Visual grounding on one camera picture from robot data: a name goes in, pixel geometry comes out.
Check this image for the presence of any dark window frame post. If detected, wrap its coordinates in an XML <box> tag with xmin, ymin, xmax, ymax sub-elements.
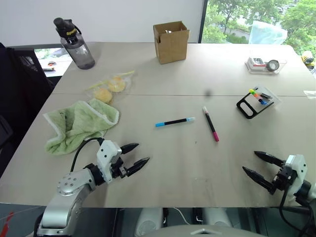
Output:
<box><xmin>197</xmin><ymin>0</ymin><xmax>209</xmax><ymax>44</ymax></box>

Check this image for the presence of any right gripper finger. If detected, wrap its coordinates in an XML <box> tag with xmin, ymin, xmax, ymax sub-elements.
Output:
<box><xmin>242</xmin><ymin>166</ymin><xmax>276</xmax><ymax>196</ymax></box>
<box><xmin>254</xmin><ymin>151</ymin><xmax>286</xmax><ymax>167</ymax></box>

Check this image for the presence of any pink capped black pen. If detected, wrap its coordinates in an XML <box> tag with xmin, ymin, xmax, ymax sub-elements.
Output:
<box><xmin>202</xmin><ymin>106</ymin><xmax>220</xmax><ymax>143</ymax></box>

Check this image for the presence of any grey robot torso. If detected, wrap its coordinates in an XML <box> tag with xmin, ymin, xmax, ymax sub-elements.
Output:
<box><xmin>148</xmin><ymin>224</ymin><xmax>269</xmax><ymax>237</ymax></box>

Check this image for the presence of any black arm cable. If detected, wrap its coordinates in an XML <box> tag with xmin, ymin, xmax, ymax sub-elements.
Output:
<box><xmin>279</xmin><ymin>187</ymin><xmax>316</xmax><ymax>235</ymax></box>
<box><xmin>70</xmin><ymin>137</ymin><xmax>105</xmax><ymax>172</ymax></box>

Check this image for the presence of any grey tape roll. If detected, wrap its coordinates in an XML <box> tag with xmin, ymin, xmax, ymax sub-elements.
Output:
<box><xmin>267</xmin><ymin>59</ymin><xmax>280</xmax><ymax>73</ymax></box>

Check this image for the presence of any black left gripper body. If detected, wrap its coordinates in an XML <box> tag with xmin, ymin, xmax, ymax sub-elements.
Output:
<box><xmin>110</xmin><ymin>157</ymin><xmax>129</xmax><ymax>181</ymax></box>

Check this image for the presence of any black marker holder tray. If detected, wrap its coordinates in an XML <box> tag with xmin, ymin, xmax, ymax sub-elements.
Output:
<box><xmin>236</xmin><ymin>85</ymin><xmax>283</xmax><ymax>120</ymax></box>

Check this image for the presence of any grey rounded robot leg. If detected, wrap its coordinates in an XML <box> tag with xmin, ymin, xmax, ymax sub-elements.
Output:
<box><xmin>134</xmin><ymin>208</ymin><xmax>164</xmax><ymax>237</ymax></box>
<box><xmin>203</xmin><ymin>208</ymin><xmax>234</xmax><ymax>229</ymax></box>

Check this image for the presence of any blue capped black pen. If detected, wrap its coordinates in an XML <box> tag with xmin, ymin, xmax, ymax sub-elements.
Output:
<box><xmin>155</xmin><ymin>117</ymin><xmax>196</xmax><ymax>128</ymax></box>

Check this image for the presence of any white side desk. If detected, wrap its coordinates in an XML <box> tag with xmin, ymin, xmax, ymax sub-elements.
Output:
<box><xmin>34</xmin><ymin>47</ymin><xmax>73</xmax><ymax>78</ymax></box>

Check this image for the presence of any white cable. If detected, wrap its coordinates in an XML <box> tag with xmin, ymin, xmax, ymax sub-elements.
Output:
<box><xmin>172</xmin><ymin>207</ymin><xmax>191</xmax><ymax>226</ymax></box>

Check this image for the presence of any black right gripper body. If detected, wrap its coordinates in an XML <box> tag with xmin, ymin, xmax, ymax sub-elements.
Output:
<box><xmin>272</xmin><ymin>165</ymin><xmax>297</xmax><ymax>195</ymax></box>

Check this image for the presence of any black office chair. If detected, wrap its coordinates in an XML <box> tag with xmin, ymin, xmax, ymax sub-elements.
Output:
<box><xmin>0</xmin><ymin>41</ymin><xmax>57</xmax><ymax>179</ymax></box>

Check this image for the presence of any clear plastic tray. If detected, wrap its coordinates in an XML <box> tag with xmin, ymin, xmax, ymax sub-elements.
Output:
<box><xmin>245</xmin><ymin>56</ymin><xmax>288</xmax><ymax>75</ymax></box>

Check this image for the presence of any yellow black object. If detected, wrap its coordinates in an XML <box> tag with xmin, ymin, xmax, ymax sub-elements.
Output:
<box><xmin>300</xmin><ymin>50</ymin><xmax>316</xmax><ymax>70</ymax></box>

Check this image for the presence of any brown cardboard box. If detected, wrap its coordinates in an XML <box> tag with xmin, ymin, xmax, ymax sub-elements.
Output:
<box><xmin>152</xmin><ymin>21</ymin><xmax>191</xmax><ymax>65</ymax></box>

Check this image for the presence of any green towel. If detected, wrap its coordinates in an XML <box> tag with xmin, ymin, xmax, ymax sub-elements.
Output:
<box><xmin>43</xmin><ymin>98</ymin><xmax>120</xmax><ymax>156</ymax></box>

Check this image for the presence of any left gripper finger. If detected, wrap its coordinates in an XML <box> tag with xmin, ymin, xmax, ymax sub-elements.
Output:
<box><xmin>119</xmin><ymin>142</ymin><xmax>140</xmax><ymax>156</ymax></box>
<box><xmin>125</xmin><ymin>157</ymin><xmax>151</xmax><ymax>177</ymax></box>

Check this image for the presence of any grey water bottle black lid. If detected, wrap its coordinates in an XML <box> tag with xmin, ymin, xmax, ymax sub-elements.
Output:
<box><xmin>53</xmin><ymin>17</ymin><xmax>96</xmax><ymax>71</ymax></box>

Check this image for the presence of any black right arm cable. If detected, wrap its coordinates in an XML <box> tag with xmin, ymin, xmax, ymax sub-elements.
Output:
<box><xmin>279</xmin><ymin>187</ymin><xmax>316</xmax><ymax>235</ymax></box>

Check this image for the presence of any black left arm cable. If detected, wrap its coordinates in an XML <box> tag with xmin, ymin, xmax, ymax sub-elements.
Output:
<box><xmin>70</xmin><ymin>137</ymin><xmax>105</xmax><ymax>172</ymax></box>

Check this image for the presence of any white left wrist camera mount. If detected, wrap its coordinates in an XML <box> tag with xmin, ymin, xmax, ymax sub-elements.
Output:
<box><xmin>96</xmin><ymin>140</ymin><xmax>122</xmax><ymax>184</ymax></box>

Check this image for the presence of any red white small pack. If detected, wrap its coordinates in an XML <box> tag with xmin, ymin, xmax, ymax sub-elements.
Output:
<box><xmin>248</xmin><ymin>57</ymin><xmax>268</xmax><ymax>68</ymax></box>

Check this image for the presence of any pale blue plastic bag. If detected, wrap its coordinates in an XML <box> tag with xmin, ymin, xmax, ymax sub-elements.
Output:
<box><xmin>248</xmin><ymin>20</ymin><xmax>288</xmax><ymax>45</ymax></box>

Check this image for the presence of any clear plastic bread bag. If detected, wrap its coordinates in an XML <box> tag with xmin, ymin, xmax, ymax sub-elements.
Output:
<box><xmin>84</xmin><ymin>70</ymin><xmax>136</xmax><ymax>105</ymax></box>

